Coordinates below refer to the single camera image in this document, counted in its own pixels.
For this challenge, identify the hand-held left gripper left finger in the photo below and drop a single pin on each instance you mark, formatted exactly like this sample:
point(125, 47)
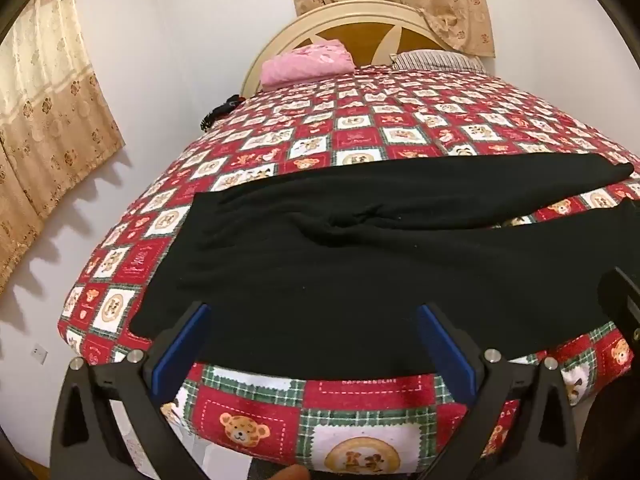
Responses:
point(182, 355)

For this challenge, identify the pink pillow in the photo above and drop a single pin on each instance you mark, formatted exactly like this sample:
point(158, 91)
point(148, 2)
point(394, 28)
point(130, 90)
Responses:
point(305, 62)

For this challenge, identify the dark bedside object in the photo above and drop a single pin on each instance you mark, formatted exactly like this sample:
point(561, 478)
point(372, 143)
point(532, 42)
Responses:
point(220, 110)

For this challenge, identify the white wall socket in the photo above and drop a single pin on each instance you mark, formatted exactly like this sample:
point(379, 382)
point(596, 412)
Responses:
point(39, 354)

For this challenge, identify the person's left hand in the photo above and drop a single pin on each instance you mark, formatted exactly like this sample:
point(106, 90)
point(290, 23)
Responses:
point(287, 474)

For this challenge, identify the bed with teddy-bear quilt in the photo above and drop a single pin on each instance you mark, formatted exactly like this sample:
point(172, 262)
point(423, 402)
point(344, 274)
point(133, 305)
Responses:
point(350, 125)

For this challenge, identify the black pants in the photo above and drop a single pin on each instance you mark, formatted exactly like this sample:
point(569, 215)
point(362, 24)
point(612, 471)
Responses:
point(325, 270)

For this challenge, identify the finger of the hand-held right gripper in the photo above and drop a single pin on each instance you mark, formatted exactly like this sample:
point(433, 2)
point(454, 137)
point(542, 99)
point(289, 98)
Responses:
point(622, 305)

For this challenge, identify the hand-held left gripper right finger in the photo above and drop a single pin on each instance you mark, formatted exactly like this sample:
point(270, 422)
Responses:
point(445, 355)

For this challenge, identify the striped pillow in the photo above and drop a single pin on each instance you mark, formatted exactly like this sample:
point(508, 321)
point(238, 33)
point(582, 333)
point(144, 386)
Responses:
point(435, 60)

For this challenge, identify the cream wooden headboard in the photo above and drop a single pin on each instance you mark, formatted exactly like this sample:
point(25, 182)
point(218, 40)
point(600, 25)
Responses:
point(350, 12)

